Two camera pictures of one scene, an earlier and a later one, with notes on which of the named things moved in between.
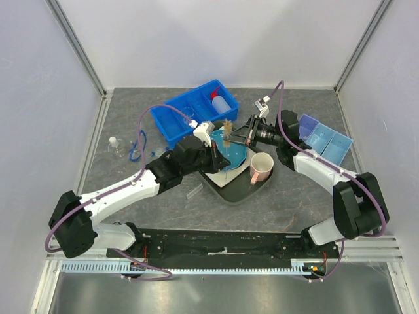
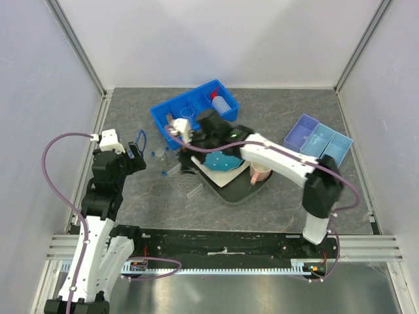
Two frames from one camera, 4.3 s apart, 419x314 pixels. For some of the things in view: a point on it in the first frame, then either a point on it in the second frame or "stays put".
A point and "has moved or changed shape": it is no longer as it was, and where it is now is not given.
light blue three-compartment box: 323,140 stays put
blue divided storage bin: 214,103 stays put
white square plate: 222,178 stays put
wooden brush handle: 227,135 has moved or changed shape
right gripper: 240,136 → 186,165
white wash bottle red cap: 218,103 stays put
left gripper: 217,159 → 137,163
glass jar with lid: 159,152 stays put
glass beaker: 188,112 stays put
